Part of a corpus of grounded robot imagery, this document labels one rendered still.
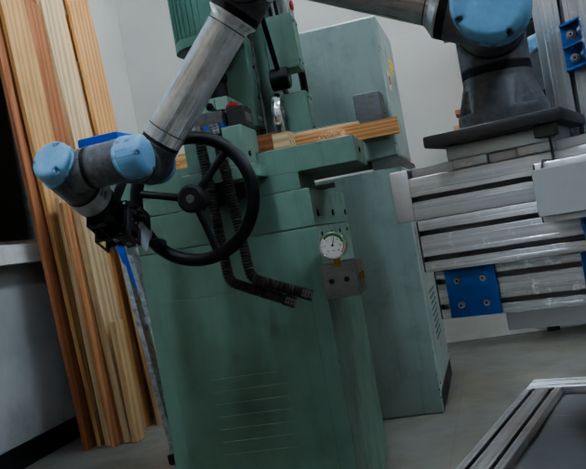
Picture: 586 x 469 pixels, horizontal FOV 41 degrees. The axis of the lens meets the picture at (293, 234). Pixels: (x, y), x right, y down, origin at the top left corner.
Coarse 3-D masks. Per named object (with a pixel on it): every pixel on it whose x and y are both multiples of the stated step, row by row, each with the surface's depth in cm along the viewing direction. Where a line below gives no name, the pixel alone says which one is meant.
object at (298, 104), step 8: (288, 96) 212; (296, 96) 211; (304, 96) 211; (288, 104) 212; (296, 104) 211; (304, 104) 211; (312, 104) 217; (288, 112) 212; (296, 112) 212; (304, 112) 211; (312, 112) 214; (288, 120) 212; (296, 120) 212; (304, 120) 211; (312, 120) 212; (288, 128) 212; (296, 128) 212; (304, 128) 211; (312, 128) 211
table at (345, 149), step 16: (304, 144) 179; (320, 144) 179; (336, 144) 178; (352, 144) 177; (272, 160) 181; (288, 160) 180; (304, 160) 179; (320, 160) 179; (336, 160) 178; (352, 160) 177; (176, 176) 186; (192, 176) 175; (240, 176) 173; (272, 176) 181; (128, 192) 188; (160, 192) 187; (176, 192) 186
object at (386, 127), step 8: (376, 120) 191; (384, 120) 191; (392, 120) 191; (344, 128) 193; (352, 128) 193; (360, 128) 192; (368, 128) 192; (376, 128) 191; (384, 128) 191; (392, 128) 191; (304, 136) 195; (312, 136) 195; (360, 136) 192; (368, 136) 192; (376, 136) 191; (296, 144) 196; (176, 160) 202; (176, 168) 202
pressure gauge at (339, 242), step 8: (328, 232) 172; (336, 232) 172; (320, 240) 173; (328, 240) 173; (336, 240) 172; (344, 240) 172; (320, 248) 173; (328, 248) 173; (336, 248) 172; (344, 248) 172; (328, 256) 173; (336, 256) 172; (336, 264) 174
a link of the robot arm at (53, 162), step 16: (48, 144) 133; (64, 144) 132; (48, 160) 131; (64, 160) 131; (48, 176) 131; (64, 176) 131; (80, 176) 132; (64, 192) 135; (80, 192) 136; (96, 192) 139
